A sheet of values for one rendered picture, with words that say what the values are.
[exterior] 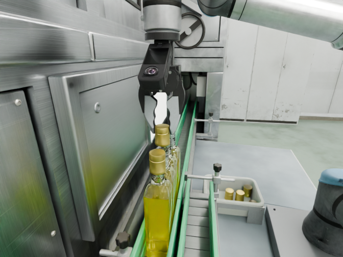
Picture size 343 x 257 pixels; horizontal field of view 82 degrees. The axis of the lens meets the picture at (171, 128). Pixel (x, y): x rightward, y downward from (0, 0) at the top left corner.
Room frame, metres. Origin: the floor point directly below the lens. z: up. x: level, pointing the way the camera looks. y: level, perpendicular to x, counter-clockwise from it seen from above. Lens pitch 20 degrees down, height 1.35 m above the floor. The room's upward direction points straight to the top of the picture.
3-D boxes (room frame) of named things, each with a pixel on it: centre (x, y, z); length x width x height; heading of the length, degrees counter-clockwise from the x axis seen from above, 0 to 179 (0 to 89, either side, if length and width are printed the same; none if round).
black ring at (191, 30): (1.40, -0.11, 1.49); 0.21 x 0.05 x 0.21; 81
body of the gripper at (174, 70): (0.45, 0.02, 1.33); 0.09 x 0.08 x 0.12; 172
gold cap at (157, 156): (0.36, 0.03, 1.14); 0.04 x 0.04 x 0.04
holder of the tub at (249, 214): (0.68, -0.22, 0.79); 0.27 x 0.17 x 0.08; 81
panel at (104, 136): (0.75, 0.11, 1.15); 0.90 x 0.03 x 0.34; 171
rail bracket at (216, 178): (0.57, -0.13, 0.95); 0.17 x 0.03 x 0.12; 81
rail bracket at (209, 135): (1.21, -0.23, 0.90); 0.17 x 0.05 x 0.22; 81
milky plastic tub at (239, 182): (0.67, -0.24, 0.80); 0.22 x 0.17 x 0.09; 81
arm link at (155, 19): (0.44, 0.02, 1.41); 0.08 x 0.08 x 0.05
